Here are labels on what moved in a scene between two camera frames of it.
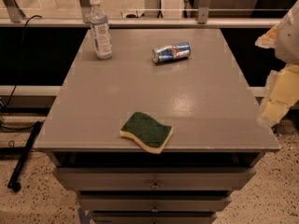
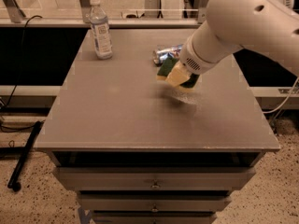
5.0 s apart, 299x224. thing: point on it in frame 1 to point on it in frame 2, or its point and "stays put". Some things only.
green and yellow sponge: (152, 135) to (166, 66)
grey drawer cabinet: (220, 132) stays put
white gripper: (288, 37) to (191, 61)
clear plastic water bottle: (99, 25) stays put
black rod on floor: (14, 183) stays put
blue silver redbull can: (170, 52) stays put
